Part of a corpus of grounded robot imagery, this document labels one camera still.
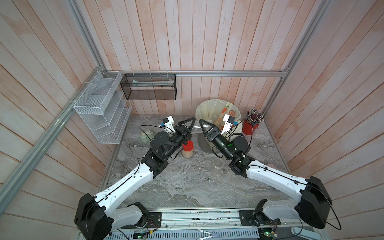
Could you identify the black wire mesh basket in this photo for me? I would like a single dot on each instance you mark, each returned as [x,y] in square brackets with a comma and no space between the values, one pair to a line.
[149,87]

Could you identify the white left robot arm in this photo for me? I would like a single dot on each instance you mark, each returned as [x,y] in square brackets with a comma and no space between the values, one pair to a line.
[149,167]

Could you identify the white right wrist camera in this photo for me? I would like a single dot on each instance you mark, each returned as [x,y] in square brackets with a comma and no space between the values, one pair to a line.
[228,123]

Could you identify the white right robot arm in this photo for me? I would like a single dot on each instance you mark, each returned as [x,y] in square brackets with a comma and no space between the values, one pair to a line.
[314,202]

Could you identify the small oatmeal jar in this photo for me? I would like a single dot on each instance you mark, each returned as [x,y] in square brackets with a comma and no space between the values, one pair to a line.
[196,129]

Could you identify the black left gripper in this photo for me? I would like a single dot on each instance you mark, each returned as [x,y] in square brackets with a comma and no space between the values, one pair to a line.
[183,131]

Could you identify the colored pencils bunch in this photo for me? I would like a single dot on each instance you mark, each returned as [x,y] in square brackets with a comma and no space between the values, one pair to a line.
[254,116]

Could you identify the grey trash bin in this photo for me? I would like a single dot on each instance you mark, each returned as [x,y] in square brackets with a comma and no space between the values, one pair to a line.
[204,144]

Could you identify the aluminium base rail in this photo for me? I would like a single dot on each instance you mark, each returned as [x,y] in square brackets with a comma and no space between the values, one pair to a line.
[198,219]

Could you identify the red pencil cup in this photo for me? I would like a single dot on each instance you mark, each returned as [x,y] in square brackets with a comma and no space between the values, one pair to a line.
[249,129]

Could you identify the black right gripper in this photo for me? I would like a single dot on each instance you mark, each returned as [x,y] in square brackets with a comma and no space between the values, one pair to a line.
[215,135]

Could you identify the cream trash bag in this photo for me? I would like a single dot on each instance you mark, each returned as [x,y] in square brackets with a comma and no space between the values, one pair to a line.
[214,111]

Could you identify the white wire mesh shelf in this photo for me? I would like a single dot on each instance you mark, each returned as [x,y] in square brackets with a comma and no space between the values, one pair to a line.
[103,107]

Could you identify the red lidded oatmeal jar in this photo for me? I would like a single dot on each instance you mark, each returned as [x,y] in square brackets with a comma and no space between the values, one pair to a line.
[188,150]

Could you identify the wide oatmeal jar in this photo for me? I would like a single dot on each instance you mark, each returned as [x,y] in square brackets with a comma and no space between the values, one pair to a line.
[217,166]

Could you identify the green small box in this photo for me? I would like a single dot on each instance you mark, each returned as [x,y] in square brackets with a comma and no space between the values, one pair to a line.
[146,136]

